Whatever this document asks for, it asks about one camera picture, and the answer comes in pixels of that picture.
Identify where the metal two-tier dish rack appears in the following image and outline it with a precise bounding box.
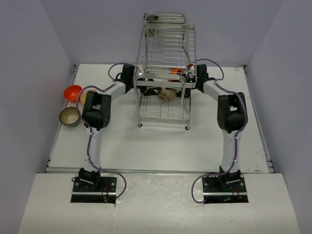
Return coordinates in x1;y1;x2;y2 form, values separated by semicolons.
134;12;196;130

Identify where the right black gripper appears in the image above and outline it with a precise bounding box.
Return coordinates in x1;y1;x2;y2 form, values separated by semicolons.
166;70;199;99

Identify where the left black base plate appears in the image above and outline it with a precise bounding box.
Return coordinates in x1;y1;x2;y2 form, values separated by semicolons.
70;177;117;204

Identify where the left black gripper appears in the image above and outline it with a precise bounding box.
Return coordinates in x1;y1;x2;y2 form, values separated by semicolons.
129;72;161;97

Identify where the metal utensil cup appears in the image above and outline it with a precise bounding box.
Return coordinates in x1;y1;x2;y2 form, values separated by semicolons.
145;15;158;38

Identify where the orange bowl on table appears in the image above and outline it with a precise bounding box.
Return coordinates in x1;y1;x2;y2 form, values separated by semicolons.
63;84;82;102

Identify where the cream beige bowl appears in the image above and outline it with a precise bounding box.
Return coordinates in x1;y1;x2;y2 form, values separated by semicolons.
79;90;89;105

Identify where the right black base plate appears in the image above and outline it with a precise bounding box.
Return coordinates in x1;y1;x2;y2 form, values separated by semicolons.
202;175;249;204

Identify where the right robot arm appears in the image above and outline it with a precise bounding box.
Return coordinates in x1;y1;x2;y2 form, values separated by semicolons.
171;64;248;192

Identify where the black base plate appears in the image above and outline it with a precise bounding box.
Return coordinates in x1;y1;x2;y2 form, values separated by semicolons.
70;177;117;204
202;175;249;204

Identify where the orange bowl in rack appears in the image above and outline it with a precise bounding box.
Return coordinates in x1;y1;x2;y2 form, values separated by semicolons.
168;68;185;82

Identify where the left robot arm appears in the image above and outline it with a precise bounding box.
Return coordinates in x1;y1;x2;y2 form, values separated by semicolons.
78;63;136;192

